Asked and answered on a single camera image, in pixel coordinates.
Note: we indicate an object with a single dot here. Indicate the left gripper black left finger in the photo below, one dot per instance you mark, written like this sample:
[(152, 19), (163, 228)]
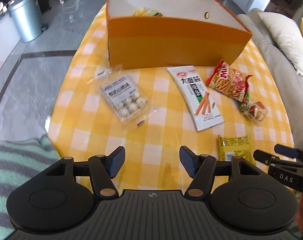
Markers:
[(103, 169)]

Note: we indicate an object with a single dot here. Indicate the red Mimi shrimp stick bag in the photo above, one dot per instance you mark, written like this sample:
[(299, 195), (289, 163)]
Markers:
[(229, 81)]

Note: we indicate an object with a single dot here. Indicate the yellow instant noodle packet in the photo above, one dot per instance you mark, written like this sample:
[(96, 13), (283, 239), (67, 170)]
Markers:
[(235, 147)]

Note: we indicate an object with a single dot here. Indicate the orange storage box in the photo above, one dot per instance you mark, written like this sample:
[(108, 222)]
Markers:
[(190, 32)]

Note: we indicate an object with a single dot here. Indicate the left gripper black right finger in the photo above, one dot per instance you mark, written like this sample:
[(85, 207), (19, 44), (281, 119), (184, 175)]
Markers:
[(201, 169)]

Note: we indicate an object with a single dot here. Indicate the grey sofa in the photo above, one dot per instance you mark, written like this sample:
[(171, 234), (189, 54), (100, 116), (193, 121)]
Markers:
[(288, 82)]

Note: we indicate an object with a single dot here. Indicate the white cushion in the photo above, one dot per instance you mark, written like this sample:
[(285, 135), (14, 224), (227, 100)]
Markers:
[(287, 35)]

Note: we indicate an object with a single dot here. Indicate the white spicy gluten strip packet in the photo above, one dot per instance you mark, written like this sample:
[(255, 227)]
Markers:
[(199, 101)]

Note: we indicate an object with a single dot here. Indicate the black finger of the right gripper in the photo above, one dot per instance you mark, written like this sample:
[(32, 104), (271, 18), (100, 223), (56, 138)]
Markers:
[(268, 159), (293, 153)]

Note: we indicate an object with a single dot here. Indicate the yellow checkered tablecloth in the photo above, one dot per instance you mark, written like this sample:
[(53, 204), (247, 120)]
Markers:
[(83, 124)]

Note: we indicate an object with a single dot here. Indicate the green striped rug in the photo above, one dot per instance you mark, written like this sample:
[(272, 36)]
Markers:
[(19, 162)]

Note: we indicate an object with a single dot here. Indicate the clear white ball candy pack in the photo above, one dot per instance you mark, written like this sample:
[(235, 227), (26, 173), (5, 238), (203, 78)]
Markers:
[(128, 101)]

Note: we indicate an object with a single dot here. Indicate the yellow green snack packet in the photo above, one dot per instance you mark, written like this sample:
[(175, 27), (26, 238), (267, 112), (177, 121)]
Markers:
[(146, 12)]

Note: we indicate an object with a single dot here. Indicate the silver trash bin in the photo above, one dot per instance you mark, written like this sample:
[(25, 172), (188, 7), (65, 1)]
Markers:
[(27, 17)]

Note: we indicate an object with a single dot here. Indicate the green red candy packet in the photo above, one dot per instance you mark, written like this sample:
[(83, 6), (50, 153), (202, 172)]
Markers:
[(245, 104)]

